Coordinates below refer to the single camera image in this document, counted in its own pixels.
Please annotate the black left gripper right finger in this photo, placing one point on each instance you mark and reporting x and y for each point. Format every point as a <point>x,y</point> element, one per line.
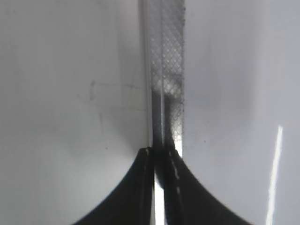
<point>187,201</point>

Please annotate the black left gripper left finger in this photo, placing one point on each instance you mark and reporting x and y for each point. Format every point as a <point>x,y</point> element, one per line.
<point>131,201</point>

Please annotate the grey framed whiteboard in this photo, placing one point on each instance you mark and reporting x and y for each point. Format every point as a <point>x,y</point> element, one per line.
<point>74,112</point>

